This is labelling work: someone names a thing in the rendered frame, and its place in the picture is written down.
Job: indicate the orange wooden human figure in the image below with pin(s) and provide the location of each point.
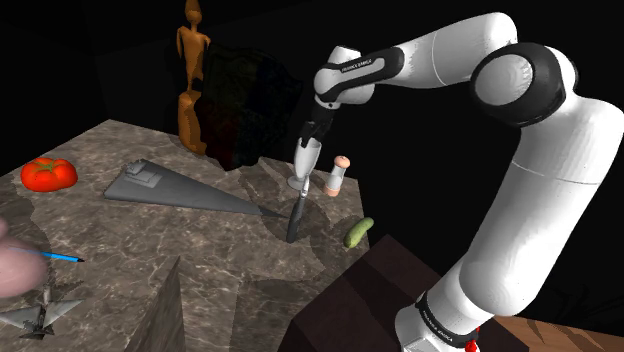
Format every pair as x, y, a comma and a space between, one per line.
190, 117

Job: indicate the dark grey pen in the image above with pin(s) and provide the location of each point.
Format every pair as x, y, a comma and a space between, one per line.
295, 219

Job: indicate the blue pen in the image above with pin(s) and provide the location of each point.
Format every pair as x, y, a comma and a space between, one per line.
58, 256

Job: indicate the dark multicoloured blocky object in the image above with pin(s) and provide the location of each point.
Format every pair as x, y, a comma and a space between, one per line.
244, 107

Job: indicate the dark maroon robot stand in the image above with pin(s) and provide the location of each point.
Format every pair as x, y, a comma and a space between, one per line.
370, 297

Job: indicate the red tomato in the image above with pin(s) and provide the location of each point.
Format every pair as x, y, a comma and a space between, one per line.
48, 176

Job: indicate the white stemmed glass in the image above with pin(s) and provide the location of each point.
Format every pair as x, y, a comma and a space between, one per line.
305, 161

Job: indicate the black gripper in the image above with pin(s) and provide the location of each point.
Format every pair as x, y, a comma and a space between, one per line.
319, 124

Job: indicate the grey triangular spaceship model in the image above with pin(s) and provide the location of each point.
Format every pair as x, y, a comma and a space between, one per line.
170, 191

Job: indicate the green cucumber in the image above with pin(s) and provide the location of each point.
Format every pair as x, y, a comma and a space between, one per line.
358, 232

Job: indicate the white shaker with pink top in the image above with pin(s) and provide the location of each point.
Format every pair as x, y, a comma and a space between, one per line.
336, 178

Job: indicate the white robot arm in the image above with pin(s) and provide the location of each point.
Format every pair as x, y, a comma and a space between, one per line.
546, 195

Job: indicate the grey spiky winged model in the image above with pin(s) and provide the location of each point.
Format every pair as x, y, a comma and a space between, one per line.
41, 314

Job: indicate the pale pink rounded object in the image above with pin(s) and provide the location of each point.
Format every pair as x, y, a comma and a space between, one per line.
17, 270

